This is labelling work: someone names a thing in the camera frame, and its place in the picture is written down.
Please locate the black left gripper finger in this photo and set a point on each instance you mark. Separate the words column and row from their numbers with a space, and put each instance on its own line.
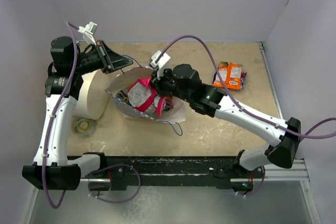
column 112, row 57
column 118, row 64

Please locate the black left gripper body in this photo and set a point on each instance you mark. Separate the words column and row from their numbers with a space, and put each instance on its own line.
column 93, row 61

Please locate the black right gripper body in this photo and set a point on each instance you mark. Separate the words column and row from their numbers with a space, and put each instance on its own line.
column 166, row 83

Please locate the blue checkered paper bag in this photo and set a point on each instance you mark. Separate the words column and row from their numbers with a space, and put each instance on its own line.
column 118, row 91

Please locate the pink snack packet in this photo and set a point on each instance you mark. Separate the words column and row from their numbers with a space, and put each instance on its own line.
column 144, row 98

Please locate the orange snack packet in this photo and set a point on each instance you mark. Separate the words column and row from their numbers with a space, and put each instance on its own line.
column 231, row 73

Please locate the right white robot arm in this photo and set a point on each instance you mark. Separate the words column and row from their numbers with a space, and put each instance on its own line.
column 281, row 145

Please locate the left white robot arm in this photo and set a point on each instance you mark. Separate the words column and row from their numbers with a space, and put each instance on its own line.
column 51, row 168

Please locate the white round container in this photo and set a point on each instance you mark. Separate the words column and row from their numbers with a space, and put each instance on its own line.
column 92, row 97

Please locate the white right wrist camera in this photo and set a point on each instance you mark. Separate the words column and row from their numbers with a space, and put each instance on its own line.
column 159, row 64

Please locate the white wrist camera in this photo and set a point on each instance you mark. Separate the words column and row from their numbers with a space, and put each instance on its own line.
column 159, row 64
column 88, row 32

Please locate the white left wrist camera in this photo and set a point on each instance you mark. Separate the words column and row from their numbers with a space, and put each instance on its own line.
column 88, row 32

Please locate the aluminium frame rail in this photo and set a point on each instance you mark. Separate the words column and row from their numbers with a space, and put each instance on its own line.
column 298, row 172

